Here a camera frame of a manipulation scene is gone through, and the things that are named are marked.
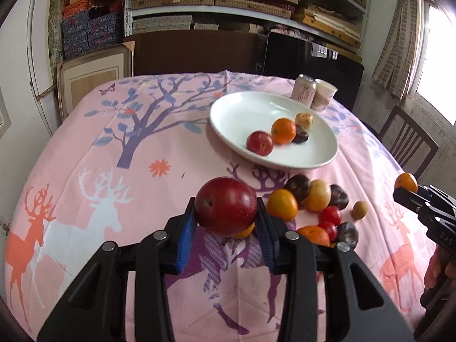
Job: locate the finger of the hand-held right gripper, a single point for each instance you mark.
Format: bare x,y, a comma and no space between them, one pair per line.
440,197
409,201

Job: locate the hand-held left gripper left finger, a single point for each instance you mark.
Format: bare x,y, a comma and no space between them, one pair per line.
187,237

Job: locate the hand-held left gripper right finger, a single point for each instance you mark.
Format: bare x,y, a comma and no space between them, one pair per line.
265,238

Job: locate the orange mandarin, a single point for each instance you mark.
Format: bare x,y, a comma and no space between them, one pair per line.
284,131
313,236
407,181

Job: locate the yellow-orange citrus fruit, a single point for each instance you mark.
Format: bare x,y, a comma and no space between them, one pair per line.
282,205
245,234

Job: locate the large red apple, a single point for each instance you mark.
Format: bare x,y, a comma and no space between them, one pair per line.
228,206

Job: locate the small yellow-green fruit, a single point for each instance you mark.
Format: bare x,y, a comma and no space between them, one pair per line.
359,209

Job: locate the red cherry tomato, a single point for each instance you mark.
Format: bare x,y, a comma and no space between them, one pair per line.
328,231
330,215

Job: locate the dark purple passion fruit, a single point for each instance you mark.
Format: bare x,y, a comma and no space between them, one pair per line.
339,196
296,186
301,136
347,235

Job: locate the white oval plate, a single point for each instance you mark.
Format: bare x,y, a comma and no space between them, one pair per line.
242,117

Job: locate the person's right hand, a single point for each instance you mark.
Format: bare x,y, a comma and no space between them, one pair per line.
433,270

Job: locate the dark wooden chair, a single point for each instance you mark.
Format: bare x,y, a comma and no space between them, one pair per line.
408,139

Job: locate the smooth yellow passion fruit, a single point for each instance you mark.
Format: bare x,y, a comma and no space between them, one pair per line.
318,195

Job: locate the pink deer print tablecloth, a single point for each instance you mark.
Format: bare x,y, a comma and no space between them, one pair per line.
124,185

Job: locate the small dark red plum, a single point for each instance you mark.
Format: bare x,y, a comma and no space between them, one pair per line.
260,143

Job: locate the striped yellow passion fruit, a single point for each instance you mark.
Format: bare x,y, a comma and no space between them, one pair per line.
304,120

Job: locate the printed paper cup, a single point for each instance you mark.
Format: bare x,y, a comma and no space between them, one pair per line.
323,96

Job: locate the bright window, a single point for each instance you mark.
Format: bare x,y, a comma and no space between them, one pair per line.
438,53

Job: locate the pink drink can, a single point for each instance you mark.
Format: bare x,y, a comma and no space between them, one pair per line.
303,91

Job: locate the beige patterned curtain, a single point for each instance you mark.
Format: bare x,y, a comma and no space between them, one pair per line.
397,42

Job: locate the dark brown wooden panel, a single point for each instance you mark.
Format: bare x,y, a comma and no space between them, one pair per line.
196,55

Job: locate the black glossy panel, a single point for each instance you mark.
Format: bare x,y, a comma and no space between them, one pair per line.
295,57

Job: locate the light wooden framed board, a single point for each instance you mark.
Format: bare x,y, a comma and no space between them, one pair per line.
91,78

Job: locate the blue patterned storage box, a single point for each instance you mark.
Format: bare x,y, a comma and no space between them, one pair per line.
74,39
105,30

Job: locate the grey metal shelf rack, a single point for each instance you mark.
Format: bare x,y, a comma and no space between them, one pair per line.
129,21

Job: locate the white door panel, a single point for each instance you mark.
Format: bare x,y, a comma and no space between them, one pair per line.
41,60

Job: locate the orange patterned storage box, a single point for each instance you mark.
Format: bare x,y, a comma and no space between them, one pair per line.
78,9

